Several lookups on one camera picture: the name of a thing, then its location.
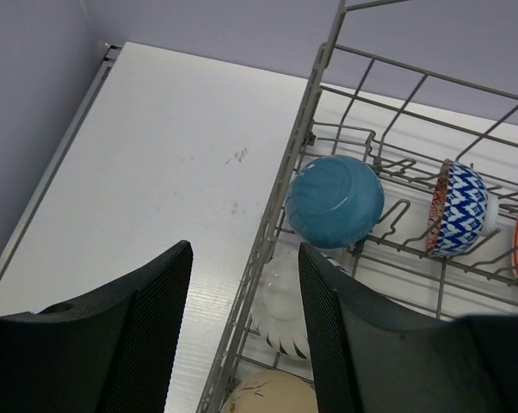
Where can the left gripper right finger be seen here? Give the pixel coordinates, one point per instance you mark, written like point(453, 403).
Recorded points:
point(370, 354)

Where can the red patterned bowl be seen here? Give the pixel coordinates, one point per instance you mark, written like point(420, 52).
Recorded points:
point(462, 210)

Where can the aluminium table edge rail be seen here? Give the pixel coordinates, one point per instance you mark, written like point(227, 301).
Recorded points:
point(58, 156)

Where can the grey wire dish rack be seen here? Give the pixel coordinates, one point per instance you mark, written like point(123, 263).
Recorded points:
point(404, 122)

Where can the yellow bowl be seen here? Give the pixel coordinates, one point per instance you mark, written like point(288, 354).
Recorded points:
point(272, 391)

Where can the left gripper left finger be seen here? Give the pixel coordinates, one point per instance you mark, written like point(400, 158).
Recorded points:
point(109, 350)

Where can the plain blue bowl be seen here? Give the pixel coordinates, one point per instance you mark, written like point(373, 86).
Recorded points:
point(334, 201)

